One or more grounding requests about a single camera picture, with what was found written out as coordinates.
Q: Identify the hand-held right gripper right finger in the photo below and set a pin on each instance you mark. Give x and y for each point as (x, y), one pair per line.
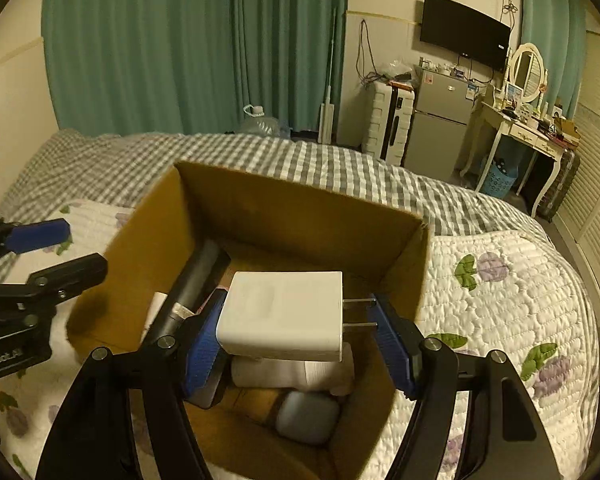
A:
(395, 350)

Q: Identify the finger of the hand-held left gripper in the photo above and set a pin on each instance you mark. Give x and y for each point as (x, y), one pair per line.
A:
(70, 272)
(35, 236)

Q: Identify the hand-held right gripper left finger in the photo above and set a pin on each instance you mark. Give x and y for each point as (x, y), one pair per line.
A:
(205, 355)

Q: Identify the black cosmetic tube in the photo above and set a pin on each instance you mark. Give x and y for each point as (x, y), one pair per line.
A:
(195, 285)

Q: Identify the white soft tube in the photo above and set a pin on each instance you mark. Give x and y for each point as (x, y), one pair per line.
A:
(280, 375)

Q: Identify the white plug charger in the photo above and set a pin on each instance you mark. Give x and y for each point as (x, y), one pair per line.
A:
(280, 315)

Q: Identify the light blue earbuds case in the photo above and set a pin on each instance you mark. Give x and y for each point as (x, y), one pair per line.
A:
(307, 417)

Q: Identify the white floral quilt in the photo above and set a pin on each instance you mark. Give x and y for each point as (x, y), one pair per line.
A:
(505, 310)

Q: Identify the blue laundry basket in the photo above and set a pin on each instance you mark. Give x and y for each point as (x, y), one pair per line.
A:
(500, 180)

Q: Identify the wide green curtain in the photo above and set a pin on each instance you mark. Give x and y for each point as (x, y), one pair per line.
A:
(140, 45)

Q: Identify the white ribbed suitcase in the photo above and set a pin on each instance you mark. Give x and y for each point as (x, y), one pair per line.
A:
(387, 120)

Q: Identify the dark suitcase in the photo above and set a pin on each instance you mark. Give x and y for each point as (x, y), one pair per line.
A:
(560, 185)

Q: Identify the silver fridge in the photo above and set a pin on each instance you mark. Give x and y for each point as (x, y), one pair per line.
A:
(440, 120)

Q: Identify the white mop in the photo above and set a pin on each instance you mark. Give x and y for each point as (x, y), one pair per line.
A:
(327, 120)

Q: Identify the clear water jug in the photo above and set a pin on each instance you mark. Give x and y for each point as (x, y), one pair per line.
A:
(265, 122)

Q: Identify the white dressing table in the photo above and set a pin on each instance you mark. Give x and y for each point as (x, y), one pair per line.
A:
(510, 127)

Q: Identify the white louvred wardrobe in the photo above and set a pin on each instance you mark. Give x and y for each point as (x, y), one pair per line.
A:
(597, 160)

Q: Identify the small brown cardboard box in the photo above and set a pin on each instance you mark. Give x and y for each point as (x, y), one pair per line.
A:
(569, 130)

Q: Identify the clear plastic bag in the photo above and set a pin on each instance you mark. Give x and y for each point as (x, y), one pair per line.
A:
(397, 69)

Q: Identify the oval vanity mirror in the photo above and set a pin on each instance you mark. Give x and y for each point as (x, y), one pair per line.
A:
(527, 74)

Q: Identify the narrow green curtain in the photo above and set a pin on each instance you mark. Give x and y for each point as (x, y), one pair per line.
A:
(550, 20)

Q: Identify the black wall television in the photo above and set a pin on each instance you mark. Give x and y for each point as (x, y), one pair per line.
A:
(462, 30)

